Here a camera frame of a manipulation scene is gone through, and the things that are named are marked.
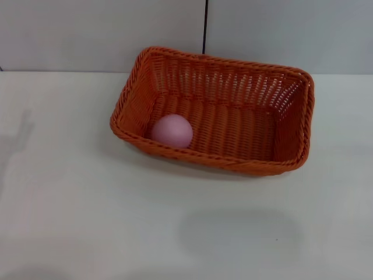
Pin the pink peach toy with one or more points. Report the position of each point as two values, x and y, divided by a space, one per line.
172 129

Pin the orange woven plastic basket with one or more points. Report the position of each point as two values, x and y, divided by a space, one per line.
233 131

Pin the black vertical wall strip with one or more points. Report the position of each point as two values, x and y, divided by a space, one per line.
205 23

